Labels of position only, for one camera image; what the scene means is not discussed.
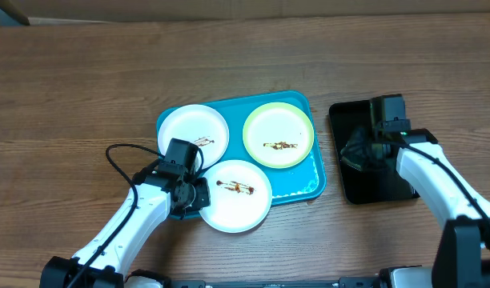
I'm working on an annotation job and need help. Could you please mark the white plate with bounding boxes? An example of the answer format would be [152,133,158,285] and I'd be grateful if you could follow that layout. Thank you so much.
[157,104,230,169]
[199,160,272,234]

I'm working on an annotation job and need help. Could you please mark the yellow-green plate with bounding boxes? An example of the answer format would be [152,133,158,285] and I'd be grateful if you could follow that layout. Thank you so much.
[242,102,315,169]

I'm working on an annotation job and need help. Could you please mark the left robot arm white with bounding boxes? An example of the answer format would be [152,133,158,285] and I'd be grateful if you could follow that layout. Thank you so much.
[39,158,209,287]

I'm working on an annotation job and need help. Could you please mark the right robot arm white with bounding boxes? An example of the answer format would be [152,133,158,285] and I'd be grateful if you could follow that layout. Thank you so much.
[340,121,490,288]

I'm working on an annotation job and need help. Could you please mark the black rectangular tray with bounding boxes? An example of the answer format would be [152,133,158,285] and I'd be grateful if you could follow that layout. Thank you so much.
[328,100,419,205]

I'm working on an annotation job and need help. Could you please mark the teal plastic tray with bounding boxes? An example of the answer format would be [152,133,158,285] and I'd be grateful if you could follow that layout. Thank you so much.
[197,90,327,206]

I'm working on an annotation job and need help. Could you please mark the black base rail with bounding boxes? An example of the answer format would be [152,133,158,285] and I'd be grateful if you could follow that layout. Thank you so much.
[167,277,388,288]

